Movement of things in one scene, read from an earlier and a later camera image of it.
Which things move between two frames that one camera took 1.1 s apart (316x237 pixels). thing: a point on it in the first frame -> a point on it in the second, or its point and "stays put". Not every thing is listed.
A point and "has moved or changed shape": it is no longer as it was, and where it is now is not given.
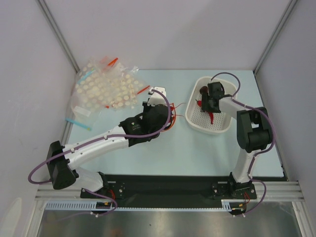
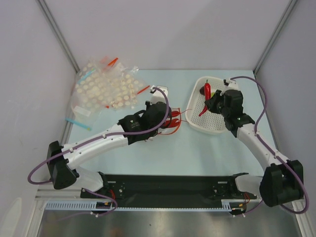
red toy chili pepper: x=199 y=104 has moved or changed shape
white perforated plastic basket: x=200 y=122 stays put
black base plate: x=134 y=189 stays put
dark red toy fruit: x=204 y=89 stays put
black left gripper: x=145 y=107 stays put
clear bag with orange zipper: x=174 y=113 has moved or changed shape
